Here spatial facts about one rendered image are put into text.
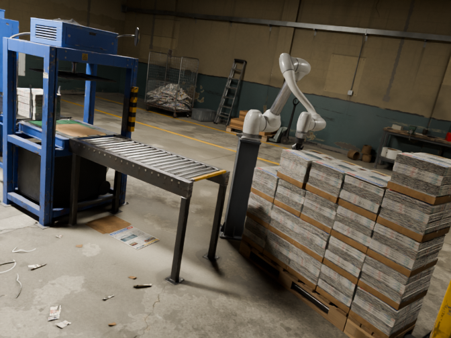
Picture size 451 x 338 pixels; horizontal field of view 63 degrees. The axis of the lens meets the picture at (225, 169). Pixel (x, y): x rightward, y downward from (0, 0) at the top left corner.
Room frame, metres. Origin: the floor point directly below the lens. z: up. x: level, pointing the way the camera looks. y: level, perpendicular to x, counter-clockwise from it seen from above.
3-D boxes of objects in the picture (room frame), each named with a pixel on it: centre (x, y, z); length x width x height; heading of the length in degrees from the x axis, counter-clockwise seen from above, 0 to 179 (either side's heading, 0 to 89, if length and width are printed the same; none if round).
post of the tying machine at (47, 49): (3.00, 1.52, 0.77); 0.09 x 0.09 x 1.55; 60
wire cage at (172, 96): (10.87, 1.97, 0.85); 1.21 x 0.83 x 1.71; 60
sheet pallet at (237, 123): (9.66, -0.56, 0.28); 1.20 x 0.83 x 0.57; 60
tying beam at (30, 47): (3.52, 1.56, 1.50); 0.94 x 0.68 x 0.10; 150
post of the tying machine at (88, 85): (4.05, 1.60, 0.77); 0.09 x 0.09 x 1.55; 60
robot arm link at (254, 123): (3.46, -0.19, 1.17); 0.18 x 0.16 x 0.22; 127
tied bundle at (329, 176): (2.65, -0.85, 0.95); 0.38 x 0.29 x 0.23; 128
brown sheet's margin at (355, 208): (2.43, -1.04, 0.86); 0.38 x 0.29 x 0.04; 130
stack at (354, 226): (2.76, -0.76, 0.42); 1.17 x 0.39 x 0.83; 40
